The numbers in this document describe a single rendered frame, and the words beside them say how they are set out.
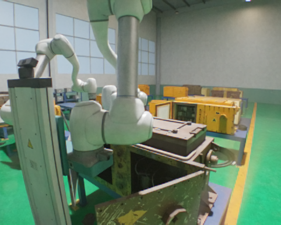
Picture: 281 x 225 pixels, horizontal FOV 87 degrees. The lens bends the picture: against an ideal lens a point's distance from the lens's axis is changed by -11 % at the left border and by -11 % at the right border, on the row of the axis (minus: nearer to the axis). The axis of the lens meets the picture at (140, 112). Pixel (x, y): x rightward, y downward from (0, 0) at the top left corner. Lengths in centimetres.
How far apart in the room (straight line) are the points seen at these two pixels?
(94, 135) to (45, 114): 22
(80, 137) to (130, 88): 31
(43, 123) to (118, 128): 32
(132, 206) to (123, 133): 37
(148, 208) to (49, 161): 54
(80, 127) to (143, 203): 48
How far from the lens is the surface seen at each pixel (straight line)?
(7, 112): 131
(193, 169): 117
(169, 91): 1078
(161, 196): 95
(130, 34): 80
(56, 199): 94
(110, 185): 184
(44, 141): 81
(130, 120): 70
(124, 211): 89
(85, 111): 75
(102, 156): 80
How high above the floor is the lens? 177
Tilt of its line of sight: 11 degrees down
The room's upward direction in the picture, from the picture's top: straight up
